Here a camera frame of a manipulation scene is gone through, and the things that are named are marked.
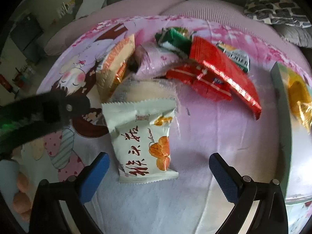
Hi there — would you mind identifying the grey cushion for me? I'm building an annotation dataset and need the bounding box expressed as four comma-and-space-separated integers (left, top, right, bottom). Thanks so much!
273, 25, 312, 49

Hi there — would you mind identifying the dark green snack packet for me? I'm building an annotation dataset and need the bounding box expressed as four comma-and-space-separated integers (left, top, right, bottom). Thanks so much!
154, 27, 193, 59

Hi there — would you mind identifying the pink knitted sofa cover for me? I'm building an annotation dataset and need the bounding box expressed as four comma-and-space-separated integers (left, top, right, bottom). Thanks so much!
42, 0, 300, 59

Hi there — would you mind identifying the orange cream cake packet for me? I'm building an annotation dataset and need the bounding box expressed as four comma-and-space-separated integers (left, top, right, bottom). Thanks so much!
96, 34, 135, 103

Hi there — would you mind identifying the red patterned long packet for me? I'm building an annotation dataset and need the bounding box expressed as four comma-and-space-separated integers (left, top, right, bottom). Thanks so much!
189, 36, 262, 120

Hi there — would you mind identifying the green white cracker packet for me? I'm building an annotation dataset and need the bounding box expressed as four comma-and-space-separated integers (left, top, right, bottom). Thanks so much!
216, 41, 250, 74

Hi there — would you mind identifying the pink cartoon girl cloth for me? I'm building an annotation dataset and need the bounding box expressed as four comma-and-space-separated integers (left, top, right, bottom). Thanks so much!
1, 16, 311, 233

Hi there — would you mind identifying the light grey square pillow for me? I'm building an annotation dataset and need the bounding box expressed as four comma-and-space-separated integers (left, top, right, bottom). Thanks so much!
75, 0, 105, 20

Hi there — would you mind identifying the clear plastic pastry packet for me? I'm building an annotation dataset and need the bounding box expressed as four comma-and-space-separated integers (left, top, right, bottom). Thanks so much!
102, 77, 179, 119

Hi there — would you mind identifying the white persimmon snack packet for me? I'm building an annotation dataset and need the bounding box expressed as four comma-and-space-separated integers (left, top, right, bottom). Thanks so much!
102, 109, 179, 184

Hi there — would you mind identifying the teal rimmed white tray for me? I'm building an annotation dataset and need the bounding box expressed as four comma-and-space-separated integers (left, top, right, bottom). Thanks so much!
270, 62, 311, 204

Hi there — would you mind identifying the black white patterned pillow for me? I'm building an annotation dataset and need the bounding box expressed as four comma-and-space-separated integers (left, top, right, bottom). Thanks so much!
244, 0, 311, 28

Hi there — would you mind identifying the pink wafer snack packet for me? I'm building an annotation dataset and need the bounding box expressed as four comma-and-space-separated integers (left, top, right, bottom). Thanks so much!
134, 42, 186, 80

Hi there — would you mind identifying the yellow soft bread packet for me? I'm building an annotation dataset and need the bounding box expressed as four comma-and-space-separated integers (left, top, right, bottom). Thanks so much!
287, 70, 311, 134

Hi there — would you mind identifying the red white-striped snack packet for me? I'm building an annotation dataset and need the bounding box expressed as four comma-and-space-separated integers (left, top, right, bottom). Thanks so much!
166, 64, 232, 101

